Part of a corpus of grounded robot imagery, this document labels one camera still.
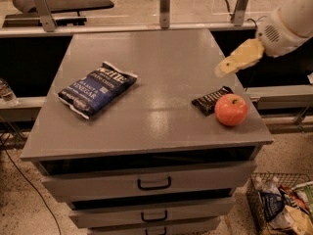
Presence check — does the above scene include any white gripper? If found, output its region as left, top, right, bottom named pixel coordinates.
left=214, top=9, right=310, bottom=77

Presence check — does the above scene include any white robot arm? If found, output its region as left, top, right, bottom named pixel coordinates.
left=215, top=0, right=313, bottom=77

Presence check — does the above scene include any red apple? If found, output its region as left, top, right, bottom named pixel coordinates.
left=214, top=94, right=248, bottom=126

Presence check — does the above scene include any water bottle in basket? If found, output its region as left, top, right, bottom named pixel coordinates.
left=253, top=176, right=281, bottom=195

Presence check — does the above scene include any grey drawer cabinet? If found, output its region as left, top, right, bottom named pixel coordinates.
left=22, top=29, right=272, bottom=235

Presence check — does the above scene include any red snack bag in basket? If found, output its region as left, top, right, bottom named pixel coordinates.
left=279, top=185, right=310, bottom=214

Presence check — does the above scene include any green snack bag in basket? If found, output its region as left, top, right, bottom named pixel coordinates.
left=292, top=181, right=313, bottom=213

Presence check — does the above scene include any blue snack bag in basket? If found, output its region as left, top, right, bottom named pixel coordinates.
left=260, top=192, right=285, bottom=221

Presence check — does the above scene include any blue kettle chips bag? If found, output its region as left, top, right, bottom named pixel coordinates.
left=58, top=62, right=138, bottom=119

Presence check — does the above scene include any yellow snack bag in basket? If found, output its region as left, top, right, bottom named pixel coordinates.
left=269, top=206, right=313, bottom=235

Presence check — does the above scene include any plastic water bottle left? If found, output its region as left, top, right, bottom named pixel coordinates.
left=0, top=78, right=19, bottom=107

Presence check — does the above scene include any black cable on rail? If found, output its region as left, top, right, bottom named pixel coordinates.
left=221, top=0, right=267, bottom=29

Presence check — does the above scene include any right metal bracket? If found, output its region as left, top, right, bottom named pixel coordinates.
left=231, top=0, right=248, bottom=26

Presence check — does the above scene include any metal bracket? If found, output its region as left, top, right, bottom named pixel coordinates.
left=159, top=0, right=170, bottom=28
left=231, top=0, right=248, bottom=26
left=33, top=0, right=57, bottom=32

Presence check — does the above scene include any middle metal bracket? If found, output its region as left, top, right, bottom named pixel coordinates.
left=159, top=0, right=170, bottom=28

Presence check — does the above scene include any wire basket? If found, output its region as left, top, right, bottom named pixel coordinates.
left=246, top=172, right=310, bottom=235

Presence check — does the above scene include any top drawer black handle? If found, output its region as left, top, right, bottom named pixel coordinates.
left=137, top=177, right=172, bottom=191

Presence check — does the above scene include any drawer black handle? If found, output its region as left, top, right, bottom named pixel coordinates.
left=137, top=177, right=172, bottom=191
left=145, top=227, right=167, bottom=235
left=141, top=211, right=168, bottom=222

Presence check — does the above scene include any middle drawer black handle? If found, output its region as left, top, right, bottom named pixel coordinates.
left=141, top=211, right=168, bottom=222

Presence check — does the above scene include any left metal bracket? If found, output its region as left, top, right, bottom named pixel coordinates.
left=33, top=0, right=57, bottom=32

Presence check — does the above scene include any bottom drawer black handle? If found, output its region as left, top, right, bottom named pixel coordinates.
left=145, top=227, right=167, bottom=235

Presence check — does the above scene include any black floor cable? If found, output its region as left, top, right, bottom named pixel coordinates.
left=0, top=137, right=63, bottom=235

